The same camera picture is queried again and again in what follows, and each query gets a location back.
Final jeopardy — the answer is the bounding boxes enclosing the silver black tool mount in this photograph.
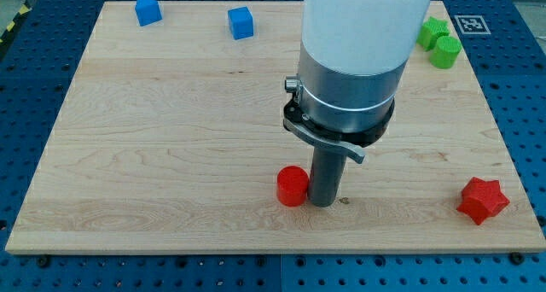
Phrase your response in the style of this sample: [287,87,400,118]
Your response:
[283,47,405,164]

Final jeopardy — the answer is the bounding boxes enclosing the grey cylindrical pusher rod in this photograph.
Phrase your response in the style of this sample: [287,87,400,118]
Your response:
[307,148,346,207]

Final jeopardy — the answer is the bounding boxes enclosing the red cylinder block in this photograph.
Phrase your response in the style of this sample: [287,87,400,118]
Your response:
[276,166,309,207]

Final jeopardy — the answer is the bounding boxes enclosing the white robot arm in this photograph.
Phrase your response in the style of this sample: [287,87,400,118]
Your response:
[283,0,431,207]

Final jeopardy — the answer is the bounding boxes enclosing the green star block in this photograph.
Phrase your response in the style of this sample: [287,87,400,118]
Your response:
[416,16,450,51]

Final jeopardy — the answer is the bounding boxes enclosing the green cylinder block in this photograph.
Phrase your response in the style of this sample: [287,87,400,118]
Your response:
[429,36,462,69]

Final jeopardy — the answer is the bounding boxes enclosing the blue cube block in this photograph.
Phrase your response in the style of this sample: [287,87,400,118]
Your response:
[227,6,254,40]

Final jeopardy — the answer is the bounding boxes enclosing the white fiducial marker tag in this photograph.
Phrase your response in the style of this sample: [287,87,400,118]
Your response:
[455,15,491,35]

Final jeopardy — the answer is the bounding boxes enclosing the wooden board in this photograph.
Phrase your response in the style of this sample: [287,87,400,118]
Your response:
[6,2,545,255]

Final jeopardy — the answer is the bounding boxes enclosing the red star block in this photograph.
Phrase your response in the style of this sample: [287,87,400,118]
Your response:
[456,177,510,225]

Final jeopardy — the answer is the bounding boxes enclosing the blue house-shaped block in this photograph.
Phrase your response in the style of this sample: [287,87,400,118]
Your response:
[134,0,162,26]

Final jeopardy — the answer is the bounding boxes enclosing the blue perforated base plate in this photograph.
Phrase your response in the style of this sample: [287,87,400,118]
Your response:
[1,0,545,291]

